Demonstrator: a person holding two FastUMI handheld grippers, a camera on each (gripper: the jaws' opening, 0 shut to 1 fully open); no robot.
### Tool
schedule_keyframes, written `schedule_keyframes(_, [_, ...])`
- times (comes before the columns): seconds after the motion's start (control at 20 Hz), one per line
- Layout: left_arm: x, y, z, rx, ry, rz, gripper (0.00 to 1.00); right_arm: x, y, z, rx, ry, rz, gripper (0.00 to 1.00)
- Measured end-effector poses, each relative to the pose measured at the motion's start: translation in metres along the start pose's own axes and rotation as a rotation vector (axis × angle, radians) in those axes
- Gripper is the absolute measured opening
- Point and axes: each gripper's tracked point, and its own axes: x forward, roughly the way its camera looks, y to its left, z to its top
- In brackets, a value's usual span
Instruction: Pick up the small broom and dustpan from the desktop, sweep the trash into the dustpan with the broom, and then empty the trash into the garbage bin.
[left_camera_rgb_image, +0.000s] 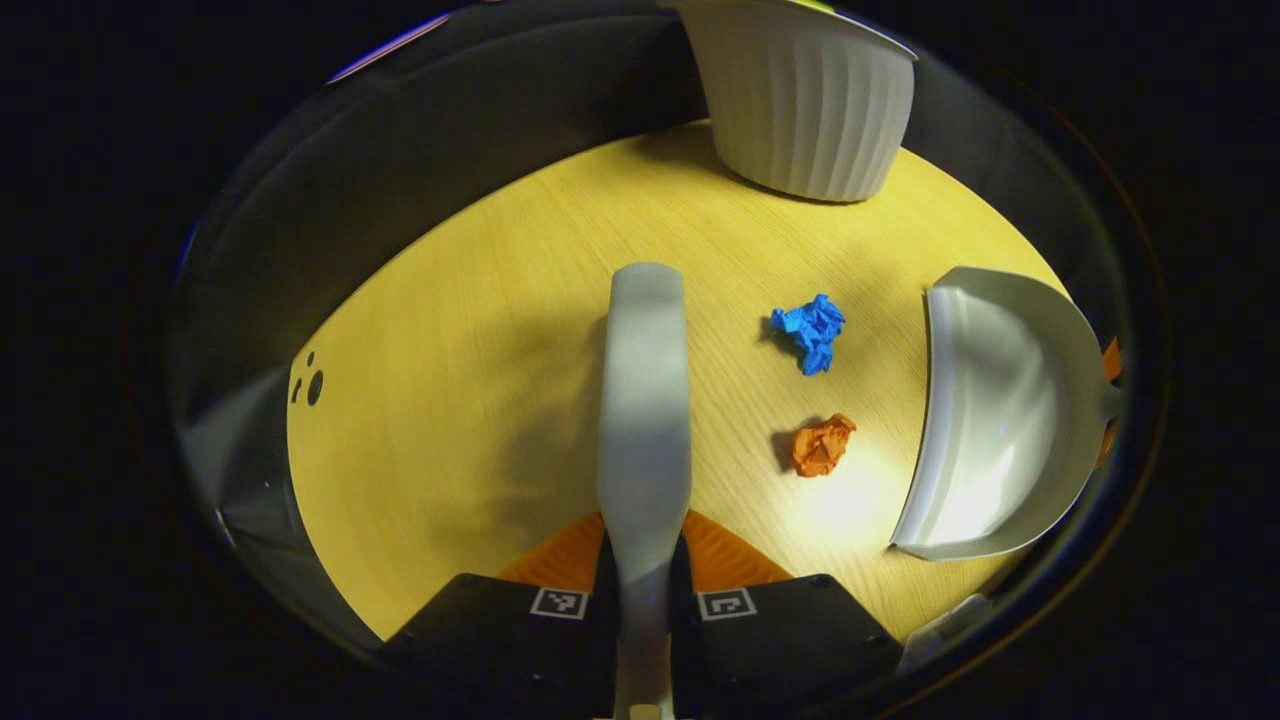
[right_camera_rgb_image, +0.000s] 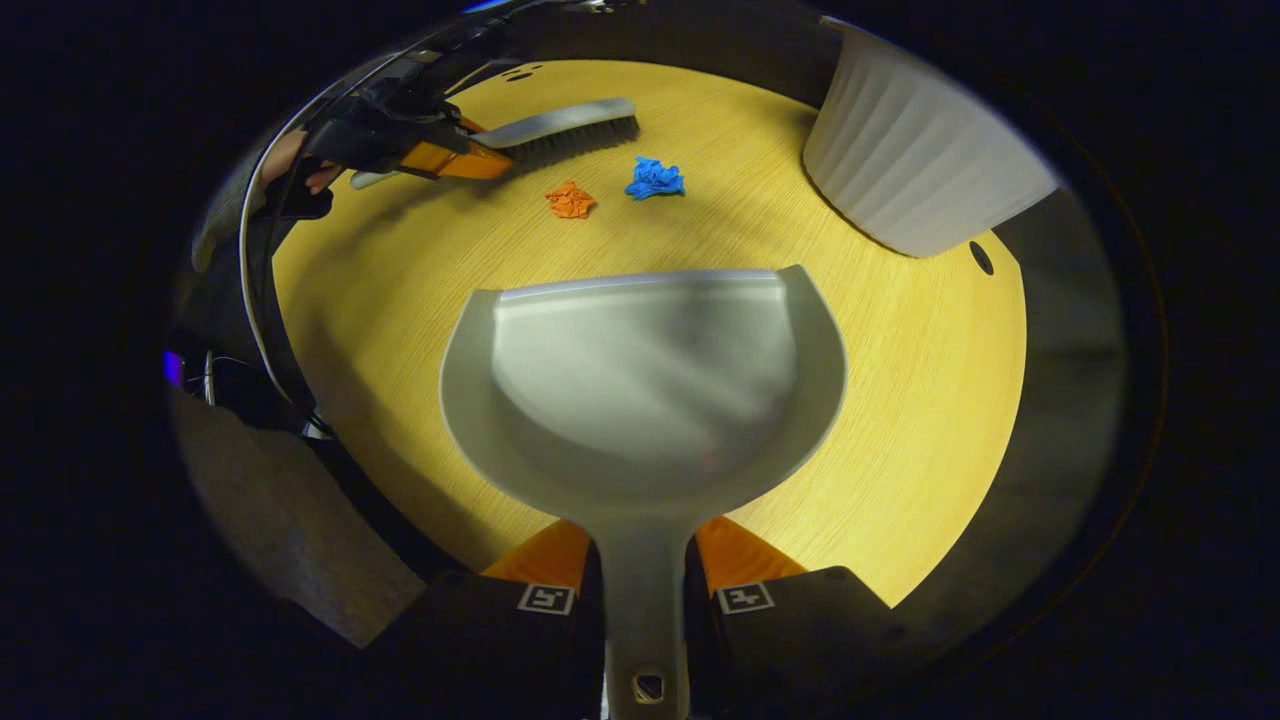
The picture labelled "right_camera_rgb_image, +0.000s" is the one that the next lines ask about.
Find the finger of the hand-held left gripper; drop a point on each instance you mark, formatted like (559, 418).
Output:
(460, 162)
(473, 124)

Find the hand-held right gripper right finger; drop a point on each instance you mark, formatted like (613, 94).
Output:
(800, 650)

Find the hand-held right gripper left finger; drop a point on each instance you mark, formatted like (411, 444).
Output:
(490, 650)

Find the small grey broom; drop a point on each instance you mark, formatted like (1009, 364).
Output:
(570, 120)

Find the orange paper trash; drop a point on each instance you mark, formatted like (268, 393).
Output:
(570, 200)

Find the blue paper trash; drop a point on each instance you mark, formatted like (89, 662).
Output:
(655, 180)

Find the grey plastic dustpan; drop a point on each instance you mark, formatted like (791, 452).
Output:
(640, 400)

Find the white ribbed garbage bin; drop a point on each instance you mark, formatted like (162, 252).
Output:
(910, 150)

